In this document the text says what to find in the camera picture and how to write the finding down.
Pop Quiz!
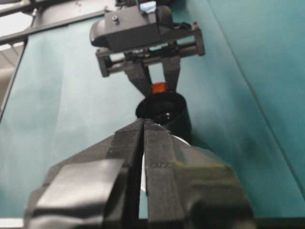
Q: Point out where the short black frame bar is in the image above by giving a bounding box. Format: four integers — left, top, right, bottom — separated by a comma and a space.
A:
0, 0, 36, 18

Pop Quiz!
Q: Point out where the black cup holder red handle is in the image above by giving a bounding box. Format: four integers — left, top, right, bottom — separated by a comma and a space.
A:
135, 82, 193, 144

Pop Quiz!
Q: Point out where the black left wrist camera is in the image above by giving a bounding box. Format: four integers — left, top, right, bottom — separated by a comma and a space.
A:
90, 10, 161, 52

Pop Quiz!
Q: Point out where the long black frame bar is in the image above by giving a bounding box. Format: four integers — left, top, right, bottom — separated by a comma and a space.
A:
0, 10, 109, 46

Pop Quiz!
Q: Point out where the blue-green table cloth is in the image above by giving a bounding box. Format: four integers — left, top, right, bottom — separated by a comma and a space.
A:
0, 0, 305, 219

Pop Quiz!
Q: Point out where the black table edge trim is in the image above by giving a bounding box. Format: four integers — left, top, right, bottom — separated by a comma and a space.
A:
0, 40, 30, 120

